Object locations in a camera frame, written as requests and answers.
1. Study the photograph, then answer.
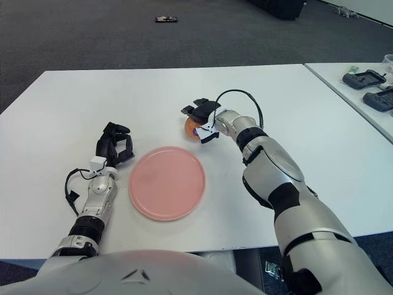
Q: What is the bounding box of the pink round plate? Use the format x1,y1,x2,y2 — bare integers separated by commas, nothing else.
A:
128,146,206,222

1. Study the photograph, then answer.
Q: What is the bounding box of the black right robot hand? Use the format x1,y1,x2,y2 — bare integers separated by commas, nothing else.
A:
180,98,222,145

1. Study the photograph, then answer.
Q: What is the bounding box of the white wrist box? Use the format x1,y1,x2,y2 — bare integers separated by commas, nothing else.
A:
196,124,220,141
90,155,108,179

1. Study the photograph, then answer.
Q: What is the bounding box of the black case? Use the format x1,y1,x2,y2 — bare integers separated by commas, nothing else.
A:
245,0,305,21

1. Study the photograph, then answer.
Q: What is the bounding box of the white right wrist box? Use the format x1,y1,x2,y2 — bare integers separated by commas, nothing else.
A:
196,124,220,141

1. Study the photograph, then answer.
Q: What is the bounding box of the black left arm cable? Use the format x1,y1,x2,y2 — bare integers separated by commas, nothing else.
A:
64,167,93,216

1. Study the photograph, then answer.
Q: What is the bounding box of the red yellow apple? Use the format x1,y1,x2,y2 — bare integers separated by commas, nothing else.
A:
184,117,205,143

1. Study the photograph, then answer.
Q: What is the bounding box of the dark grey handheld controller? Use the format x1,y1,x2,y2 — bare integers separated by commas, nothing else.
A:
342,69,387,90
362,88,393,113

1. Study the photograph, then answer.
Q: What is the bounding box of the grey toy figure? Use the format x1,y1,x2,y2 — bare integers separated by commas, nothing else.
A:
334,6,360,18

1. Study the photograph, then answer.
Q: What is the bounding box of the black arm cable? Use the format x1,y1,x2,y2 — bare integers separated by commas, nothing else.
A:
214,89,265,128
64,167,93,216

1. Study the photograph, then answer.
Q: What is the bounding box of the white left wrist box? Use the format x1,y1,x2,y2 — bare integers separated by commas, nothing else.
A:
90,155,108,179

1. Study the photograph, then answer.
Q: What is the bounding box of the clear plastic wrapper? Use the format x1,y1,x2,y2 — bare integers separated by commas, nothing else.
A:
264,261,285,282

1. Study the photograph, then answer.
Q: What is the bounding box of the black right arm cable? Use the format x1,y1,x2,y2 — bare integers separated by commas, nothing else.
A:
214,89,265,128

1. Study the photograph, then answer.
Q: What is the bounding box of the grey robot torso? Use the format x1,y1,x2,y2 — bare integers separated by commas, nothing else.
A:
0,249,268,295

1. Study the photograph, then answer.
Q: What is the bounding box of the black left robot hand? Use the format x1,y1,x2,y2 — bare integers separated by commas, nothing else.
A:
95,122,136,169

